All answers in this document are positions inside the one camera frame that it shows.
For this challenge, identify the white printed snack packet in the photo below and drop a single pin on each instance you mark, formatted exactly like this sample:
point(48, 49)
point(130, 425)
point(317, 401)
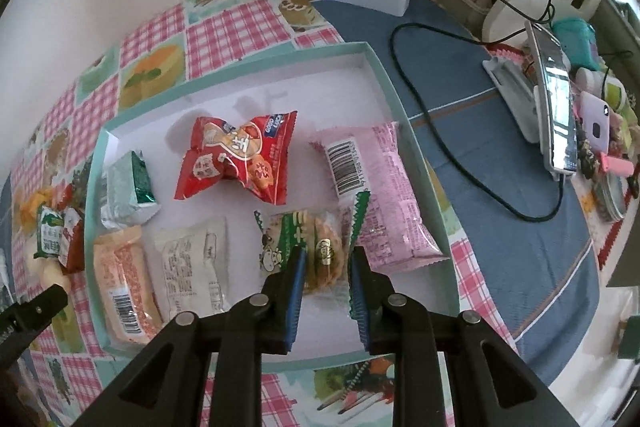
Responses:
point(195, 268)

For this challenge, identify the orange bread clear packet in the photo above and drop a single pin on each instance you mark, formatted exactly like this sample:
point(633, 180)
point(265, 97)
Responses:
point(29, 208)

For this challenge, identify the round cracker clear packet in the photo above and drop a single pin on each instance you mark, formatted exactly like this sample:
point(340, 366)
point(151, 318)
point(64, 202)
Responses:
point(327, 236)

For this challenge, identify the peach wafer packet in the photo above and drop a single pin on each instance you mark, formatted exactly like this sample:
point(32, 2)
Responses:
point(126, 291)

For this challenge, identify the pink snack packet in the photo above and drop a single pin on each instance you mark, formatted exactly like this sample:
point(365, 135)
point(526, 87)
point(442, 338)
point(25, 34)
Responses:
point(373, 188)

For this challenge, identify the clear bagged pale bun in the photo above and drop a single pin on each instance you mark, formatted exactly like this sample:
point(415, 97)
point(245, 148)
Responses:
point(49, 272)

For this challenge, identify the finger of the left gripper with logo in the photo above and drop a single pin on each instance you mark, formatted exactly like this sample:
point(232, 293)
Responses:
point(22, 323)

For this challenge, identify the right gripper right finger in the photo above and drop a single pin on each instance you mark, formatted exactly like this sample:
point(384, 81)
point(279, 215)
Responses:
point(361, 294)

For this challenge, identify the green foil snack packet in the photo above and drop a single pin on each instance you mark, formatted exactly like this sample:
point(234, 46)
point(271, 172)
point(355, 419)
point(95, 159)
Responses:
point(127, 197)

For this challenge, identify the red peanut snack packet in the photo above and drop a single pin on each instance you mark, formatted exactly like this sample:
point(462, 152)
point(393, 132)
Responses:
point(255, 154)

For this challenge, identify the teal shallow cardboard box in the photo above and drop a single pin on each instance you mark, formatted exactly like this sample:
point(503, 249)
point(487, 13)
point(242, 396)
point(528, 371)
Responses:
point(344, 85)

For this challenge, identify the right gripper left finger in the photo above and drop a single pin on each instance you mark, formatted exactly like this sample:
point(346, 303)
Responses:
point(293, 289)

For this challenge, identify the green white milk carton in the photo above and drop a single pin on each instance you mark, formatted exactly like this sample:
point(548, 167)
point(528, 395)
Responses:
point(49, 228)

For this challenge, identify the phone on white stand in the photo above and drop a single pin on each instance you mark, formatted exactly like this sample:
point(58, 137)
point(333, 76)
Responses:
point(540, 99)

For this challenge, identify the purple small device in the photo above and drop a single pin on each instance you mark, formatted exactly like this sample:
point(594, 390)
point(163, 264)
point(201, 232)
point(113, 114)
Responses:
point(595, 115)

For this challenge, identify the checkered picture tablecloth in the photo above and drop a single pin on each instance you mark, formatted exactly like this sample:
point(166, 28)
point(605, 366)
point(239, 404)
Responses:
point(66, 367)

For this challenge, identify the dark red chocolate bar packet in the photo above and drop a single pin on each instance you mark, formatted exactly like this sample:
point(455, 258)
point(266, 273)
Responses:
point(72, 246)

